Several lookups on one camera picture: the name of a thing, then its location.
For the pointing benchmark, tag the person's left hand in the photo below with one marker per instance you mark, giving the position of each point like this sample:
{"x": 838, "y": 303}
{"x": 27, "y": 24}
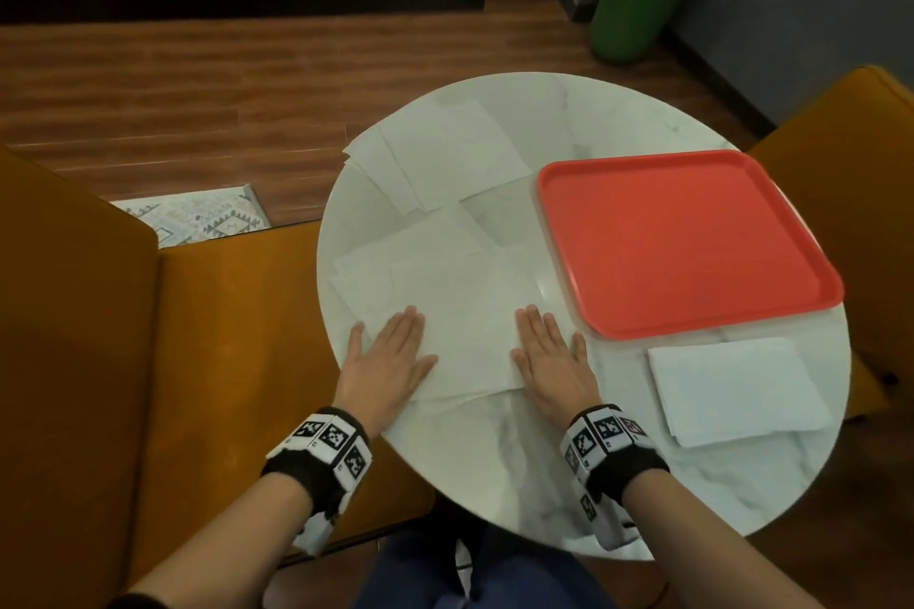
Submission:
{"x": 382, "y": 380}

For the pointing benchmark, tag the person's right hand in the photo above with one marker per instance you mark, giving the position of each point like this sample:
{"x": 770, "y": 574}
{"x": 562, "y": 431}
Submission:
{"x": 557, "y": 373}

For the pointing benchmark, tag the spread white napkins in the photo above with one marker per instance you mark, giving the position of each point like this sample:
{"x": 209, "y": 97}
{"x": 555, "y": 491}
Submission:
{"x": 443, "y": 152}
{"x": 471, "y": 330}

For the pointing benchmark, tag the orange plastic tray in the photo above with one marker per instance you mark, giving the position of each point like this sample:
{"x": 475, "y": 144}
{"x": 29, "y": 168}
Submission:
{"x": 678, "y": 244}

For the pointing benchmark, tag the person's right forearm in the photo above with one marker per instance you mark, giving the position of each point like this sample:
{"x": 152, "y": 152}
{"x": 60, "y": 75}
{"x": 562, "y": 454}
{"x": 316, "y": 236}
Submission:
{"x": 714, "y": 544}

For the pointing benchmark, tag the person's left forearm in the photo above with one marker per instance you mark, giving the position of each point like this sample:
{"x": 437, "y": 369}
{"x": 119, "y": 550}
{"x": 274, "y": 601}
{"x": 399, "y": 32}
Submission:
{"x": 228, "y": 544}

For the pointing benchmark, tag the person's blue jeans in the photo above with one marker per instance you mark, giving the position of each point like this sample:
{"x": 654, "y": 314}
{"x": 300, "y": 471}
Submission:
{"x": 514, "y": 573}

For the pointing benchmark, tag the person's black left sleeve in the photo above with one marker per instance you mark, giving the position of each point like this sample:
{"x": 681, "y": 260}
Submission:
{"x": 136, "y": 601}

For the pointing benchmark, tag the black left wristband with markers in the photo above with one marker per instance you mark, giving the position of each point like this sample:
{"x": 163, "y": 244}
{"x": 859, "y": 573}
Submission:
{"x": 314, "y": 469}

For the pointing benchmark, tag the black wristband with markers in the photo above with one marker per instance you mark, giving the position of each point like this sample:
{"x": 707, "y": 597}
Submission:
{"x": 621, "y": 466}
{"x": 314, "y": 469}

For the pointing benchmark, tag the black right wristband with markers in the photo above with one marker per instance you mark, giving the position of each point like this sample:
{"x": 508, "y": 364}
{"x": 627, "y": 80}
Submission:
{"x": 621, "y": 466}

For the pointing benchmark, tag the pale patterned rug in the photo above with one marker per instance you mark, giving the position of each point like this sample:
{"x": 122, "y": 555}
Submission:
{"x": 200, "y": 216}

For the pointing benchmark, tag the mustard yellow upholstered chair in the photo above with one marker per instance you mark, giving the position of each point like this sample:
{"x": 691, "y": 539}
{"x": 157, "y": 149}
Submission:
{"x": 71, "y": 344}
{"x": 857, "y": 166}

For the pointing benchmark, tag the green plant pot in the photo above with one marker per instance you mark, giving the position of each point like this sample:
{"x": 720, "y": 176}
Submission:
{"x": 635, "y": 9}

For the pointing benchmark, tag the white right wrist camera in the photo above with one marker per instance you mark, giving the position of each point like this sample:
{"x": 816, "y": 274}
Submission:
{"x": 607, "y": 523}

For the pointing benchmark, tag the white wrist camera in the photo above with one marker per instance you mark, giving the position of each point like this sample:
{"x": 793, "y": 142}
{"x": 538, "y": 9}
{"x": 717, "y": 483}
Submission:
{"x": 314, "y": 530}
{"x": 607, "y": 523}

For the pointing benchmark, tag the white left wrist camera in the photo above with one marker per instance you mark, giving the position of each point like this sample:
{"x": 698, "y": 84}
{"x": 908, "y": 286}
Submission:
{"x": 314, "y": 530}

